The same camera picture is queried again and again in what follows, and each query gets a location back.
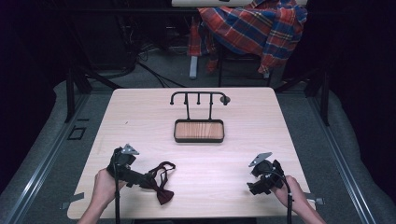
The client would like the bundle of black cables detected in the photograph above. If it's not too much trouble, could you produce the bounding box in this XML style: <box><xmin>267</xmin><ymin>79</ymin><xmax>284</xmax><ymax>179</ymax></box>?
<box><xmin>118</xmin><ymin>18</ymin><xmax>191</xmax><ymax>89</ymax></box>

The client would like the black hook rack wooden tray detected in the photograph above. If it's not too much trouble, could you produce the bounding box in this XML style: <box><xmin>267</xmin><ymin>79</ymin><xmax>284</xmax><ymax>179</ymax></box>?
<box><xmin>169</xmin><ymin>91</ymin><xmax>232</xmax><ymax>144</ymax></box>

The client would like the person's left hand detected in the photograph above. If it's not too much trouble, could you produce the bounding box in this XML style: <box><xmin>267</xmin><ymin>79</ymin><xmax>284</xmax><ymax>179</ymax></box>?
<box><xmin>90</xmin><ymin>168</ymin><xmax>127</xmax><ymax>211</ymax></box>

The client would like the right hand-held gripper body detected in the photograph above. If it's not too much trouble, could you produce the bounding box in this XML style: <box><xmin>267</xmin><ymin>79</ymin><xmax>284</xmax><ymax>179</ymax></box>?
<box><xmin>247</xmin><ymin>151</ymin><xmax>285</xmax><ymax>190</ymax></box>

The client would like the dark red bow tie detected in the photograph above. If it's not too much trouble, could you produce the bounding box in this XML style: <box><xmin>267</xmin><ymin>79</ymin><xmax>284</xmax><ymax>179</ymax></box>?
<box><xmin>140</xmin><ymin>161</ymin><xmax>177</xmax><ymax>206</ymax></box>

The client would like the grey table clamp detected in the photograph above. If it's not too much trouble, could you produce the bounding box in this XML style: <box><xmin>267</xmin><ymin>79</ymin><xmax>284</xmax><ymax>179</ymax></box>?
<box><xmin>304</xmin><ymin>191</ymin><xmax>326</xmax><ymax>206</ymax></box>
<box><xmin>59</xmin><ymin>191</ymin><xmax>86</xmax><ymax>211</ymax></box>

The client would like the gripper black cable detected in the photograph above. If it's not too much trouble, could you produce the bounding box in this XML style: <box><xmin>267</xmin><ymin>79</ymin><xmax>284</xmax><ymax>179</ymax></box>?
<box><xmin>261</xmin><ymin>169</ymin><xmax>294</xmax><ymax>224</ymax></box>
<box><xmin>111</xmin><ymin>148</ymin><xmax>123</xmax><ymax>224</ymax></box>

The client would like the person's right hand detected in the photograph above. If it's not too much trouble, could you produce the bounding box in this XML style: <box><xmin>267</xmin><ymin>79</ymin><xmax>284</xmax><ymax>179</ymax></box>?
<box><xmin>270</xmin><ymin>175</ymin><xmax>306</xmax><ymax>210</ymax></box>

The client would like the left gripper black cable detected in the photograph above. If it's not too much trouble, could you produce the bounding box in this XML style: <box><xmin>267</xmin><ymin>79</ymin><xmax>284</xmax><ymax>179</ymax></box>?
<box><xmin>111</xmin><ymin>148</ymin><xmax>123</xmax><ymax>224</ymax></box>

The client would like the white table leg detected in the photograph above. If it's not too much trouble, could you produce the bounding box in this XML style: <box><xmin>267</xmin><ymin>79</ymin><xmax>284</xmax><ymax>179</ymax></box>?
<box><xmin>189</xmin><ymin>55</ymin><xmax>199</xmax><ymax>80</ymax></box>

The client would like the plaid shirt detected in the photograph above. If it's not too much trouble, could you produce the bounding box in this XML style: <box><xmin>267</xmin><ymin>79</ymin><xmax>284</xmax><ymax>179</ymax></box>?
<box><xmin>187</xmin><ymin>0</ymin><xmax>308</xmax><ymax>75</ymax></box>

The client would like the black chair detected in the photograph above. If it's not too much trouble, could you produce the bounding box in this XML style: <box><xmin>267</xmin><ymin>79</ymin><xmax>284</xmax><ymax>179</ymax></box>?
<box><xmin>216</xmin><ymin>43</ymin><xmax>272</xmax><ymax>88</ymax></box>

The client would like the black metal stand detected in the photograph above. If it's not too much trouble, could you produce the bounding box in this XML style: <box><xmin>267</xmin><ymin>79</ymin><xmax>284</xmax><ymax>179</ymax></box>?
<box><xmin>274</xmin><ymin>66</ymin><xmax>331</xmax><ymax>127</ymax></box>
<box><xmin>64</xmin><ymin>62</ymin><xmax>122</xmax><ymax>123</ymax></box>

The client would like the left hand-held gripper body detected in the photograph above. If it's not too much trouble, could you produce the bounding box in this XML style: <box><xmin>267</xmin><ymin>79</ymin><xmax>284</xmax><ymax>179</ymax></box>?
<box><xmin>106</xmin><ymin>143</ymin><xmax>149</xmax><ymax>189</ymax></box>

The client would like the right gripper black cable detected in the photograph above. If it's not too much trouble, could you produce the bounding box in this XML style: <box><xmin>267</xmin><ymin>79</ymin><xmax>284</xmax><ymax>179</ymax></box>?
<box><xmin>261</xmin><ymin>169</ymin><xmax>294</xmax><ymax>224</ymax></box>

